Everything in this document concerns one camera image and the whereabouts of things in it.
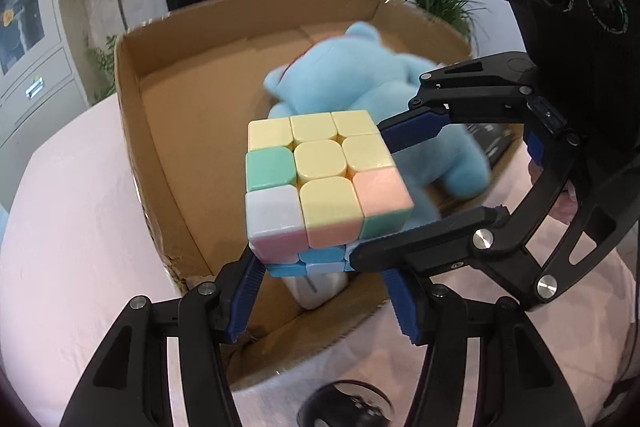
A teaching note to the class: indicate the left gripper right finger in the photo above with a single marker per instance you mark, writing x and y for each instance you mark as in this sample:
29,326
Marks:
475,356

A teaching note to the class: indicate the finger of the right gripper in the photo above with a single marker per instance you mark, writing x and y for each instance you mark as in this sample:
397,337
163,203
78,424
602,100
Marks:
477,234
489,90

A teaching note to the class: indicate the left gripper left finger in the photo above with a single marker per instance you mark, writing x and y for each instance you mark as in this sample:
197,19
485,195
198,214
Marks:
126,382

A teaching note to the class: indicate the black product box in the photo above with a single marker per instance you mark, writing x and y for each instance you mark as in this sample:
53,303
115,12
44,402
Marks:
494,139

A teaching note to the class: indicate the blue plush bear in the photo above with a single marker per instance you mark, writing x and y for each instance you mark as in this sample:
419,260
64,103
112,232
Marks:
355,71

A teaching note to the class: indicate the pastel rubik's cube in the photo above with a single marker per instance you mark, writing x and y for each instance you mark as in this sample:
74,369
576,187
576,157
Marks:
316,184

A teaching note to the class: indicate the grey folding phone stand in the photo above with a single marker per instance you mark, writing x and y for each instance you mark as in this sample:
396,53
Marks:
311,291

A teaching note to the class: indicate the pink bed sheet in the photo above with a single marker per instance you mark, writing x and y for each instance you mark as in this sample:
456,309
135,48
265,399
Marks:
77,249

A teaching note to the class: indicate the black dog figurine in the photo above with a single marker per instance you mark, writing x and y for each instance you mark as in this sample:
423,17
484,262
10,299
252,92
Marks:
346,403

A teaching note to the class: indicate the cardboard box tray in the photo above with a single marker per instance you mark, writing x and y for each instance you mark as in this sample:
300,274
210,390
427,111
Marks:
188,86

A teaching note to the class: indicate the grey metal filing cabinet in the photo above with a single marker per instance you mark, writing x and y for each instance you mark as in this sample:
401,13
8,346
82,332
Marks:
40,87

